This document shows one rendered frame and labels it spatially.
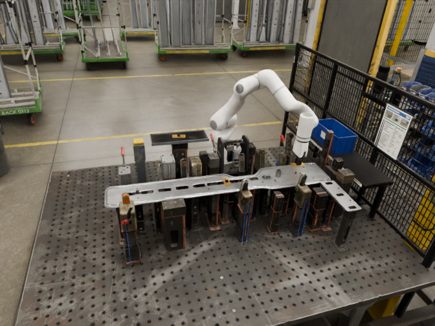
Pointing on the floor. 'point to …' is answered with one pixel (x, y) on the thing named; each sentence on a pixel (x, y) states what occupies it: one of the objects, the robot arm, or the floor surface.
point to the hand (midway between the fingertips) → (298, 161)
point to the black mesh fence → (373, 146)
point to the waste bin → (3, 155)
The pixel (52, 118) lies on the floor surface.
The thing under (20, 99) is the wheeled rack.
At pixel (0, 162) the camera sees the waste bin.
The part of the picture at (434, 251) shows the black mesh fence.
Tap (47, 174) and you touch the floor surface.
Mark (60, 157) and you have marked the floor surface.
